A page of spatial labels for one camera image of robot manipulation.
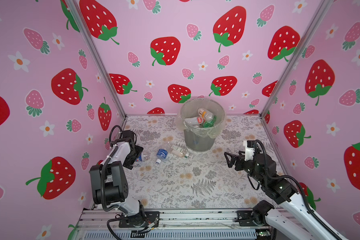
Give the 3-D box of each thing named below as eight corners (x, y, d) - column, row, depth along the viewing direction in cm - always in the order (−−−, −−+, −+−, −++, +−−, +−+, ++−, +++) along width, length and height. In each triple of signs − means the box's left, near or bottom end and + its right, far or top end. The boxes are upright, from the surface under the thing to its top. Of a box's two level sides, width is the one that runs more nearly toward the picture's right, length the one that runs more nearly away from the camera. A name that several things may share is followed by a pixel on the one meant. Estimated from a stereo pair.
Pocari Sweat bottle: (155, 164, 96) (153, 159, 91) (159, 152, 101) (158, 148, 97) (163, 165, 95) (162, 161, 90) (167, 154, 100) (166, 149, 96)
